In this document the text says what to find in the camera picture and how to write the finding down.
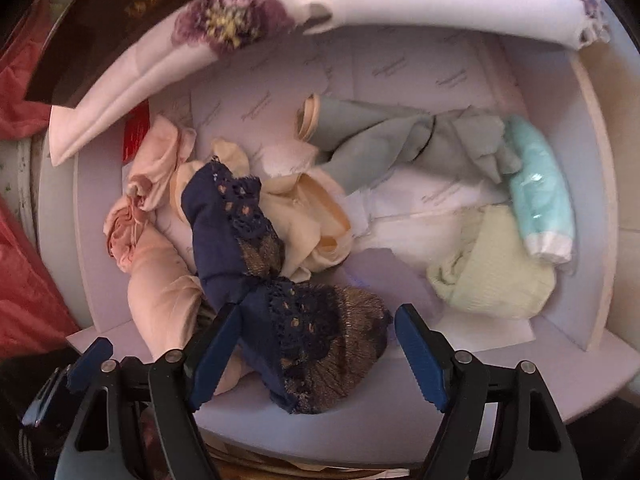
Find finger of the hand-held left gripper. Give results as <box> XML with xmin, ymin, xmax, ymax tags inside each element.
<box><xmin>66</xmin><ymin>337</ymin><xmax>115</xmax><ymax>395</ymax></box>
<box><xmin>21</xmin><ymin>366</ymin><xmax>72</xmax><ymax>428</ymax></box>

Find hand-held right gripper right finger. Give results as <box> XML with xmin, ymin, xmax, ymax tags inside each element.
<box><xmin>394</xmin><ymin>302</ymin><xmax>583</xmax><ymax>480</ymax></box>

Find white lavender drawer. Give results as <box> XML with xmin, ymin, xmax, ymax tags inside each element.
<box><xmin>37</xmin><ymin>20</ymin><xmax>626</xmax><ymax>466</ymax></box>

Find red cloth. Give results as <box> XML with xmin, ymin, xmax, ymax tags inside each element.
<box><xmin>0</xmin><ymin>0</ymin><xmax>96</xmax><ymax>356</ymax></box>

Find red packet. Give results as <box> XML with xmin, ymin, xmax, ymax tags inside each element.
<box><xmin>122</xmin><ymin>102</ymin><xmax>151</xmax><ymax>163</ymax></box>

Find teal socks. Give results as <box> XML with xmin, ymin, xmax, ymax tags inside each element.
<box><xmin>502</xmin><ymin>115</ymin><xmax>573</xmax><ymax>263</ymax></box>

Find cream beige stockings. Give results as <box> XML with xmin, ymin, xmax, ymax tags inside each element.
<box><xmin>170</xmin><ymin>137</ymin><xmax>353</xmax><ymax>283</ymax></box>

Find navy lace garment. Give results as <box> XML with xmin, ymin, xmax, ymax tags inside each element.
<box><xmin>180</xmin><ymin>157</ymin><xmax>393</xmax><ymax>416</ymax></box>

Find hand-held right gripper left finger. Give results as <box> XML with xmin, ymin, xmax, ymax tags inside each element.
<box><xmin>55</xmin><ymin>302</ymin><xmax>244</xmax><ymax>480</ymax></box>

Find dark box with gold print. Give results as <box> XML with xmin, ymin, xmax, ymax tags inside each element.
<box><xmin>25</xmin><ymin>0</ymin><xmax>281</xmax><ymax>108</ymax></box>

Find salmon pink stockings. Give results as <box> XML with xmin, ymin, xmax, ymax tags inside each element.
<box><xmin>102</xmin><ymin>195</ymin><xmax>246</xmax><ymax>396</ymax></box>

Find pale pink stockings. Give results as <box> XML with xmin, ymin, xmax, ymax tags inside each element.
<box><xmin>122</xmin><ymin>115</ymin><xmax>198</xmax><ymax>211</ymax></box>

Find grey green stockings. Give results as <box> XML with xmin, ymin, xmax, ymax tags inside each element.
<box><xmin>297</xmin><ymin>94</ymin><xmax>523</xmax><ymax>196</ymax></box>

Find pale green ribbed sock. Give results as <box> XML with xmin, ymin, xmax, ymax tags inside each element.
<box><xmin>426</xmin><ymin>205</ymin><xmax>557</xmax><ymax>320</ymax></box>

